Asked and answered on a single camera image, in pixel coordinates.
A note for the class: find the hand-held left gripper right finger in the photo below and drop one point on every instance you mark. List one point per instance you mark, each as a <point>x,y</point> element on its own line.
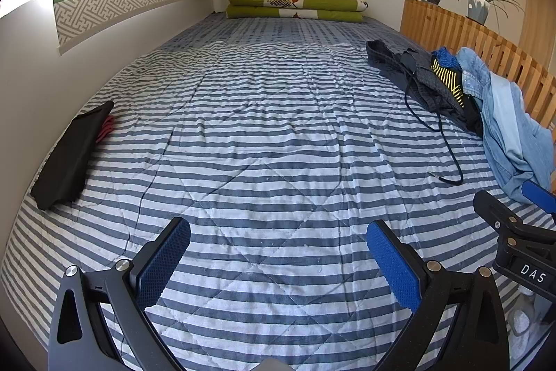
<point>393,266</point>

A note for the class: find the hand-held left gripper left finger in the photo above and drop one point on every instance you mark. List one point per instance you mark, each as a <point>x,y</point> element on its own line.
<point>163,258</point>

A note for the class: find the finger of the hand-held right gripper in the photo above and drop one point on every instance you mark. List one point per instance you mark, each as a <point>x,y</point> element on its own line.
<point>495,210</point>
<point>541,197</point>

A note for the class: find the light blue jeans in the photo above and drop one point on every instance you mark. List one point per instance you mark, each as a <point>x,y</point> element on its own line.
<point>508,127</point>

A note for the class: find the person's right hand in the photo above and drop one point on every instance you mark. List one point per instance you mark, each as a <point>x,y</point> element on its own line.
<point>519,321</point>

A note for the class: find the black yellow-striped garment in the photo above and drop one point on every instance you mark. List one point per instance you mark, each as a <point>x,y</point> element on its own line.
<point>454,82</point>

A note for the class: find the black folded garment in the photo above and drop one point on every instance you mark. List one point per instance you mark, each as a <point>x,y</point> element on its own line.
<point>65,162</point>

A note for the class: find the dark grey pants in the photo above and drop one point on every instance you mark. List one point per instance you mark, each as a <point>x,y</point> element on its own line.
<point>428,86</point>

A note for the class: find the red folded cloth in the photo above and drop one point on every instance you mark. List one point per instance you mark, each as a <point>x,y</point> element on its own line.
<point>105,127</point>

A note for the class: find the bright blue garment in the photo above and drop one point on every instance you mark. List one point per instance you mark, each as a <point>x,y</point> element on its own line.
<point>445,57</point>

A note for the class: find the striped blue white bedspread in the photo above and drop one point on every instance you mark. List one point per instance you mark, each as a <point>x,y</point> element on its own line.
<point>260,127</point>

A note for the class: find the light wooden door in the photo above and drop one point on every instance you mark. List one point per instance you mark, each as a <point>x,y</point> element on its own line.
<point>538,14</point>

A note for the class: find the wooden slatted headboard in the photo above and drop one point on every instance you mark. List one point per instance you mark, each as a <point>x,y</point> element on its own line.
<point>438,27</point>

